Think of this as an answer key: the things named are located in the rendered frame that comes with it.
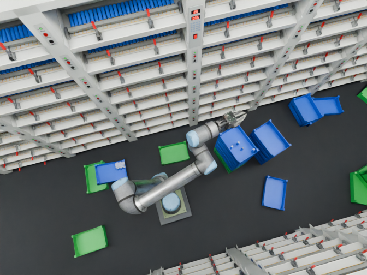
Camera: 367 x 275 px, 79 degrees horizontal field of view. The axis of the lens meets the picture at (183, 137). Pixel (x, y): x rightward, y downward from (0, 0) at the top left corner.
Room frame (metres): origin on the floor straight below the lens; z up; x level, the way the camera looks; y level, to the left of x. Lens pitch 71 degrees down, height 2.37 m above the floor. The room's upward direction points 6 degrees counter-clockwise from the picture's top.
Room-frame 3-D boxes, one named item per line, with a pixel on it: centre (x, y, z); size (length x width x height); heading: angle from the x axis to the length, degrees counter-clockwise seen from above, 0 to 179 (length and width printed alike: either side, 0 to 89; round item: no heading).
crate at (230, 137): (0.52, -0.46, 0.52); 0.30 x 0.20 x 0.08; 25
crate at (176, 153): (0.62, 0.12, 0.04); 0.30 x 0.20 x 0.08; 96
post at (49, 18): (0.92, 0.58, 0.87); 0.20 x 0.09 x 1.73; 8
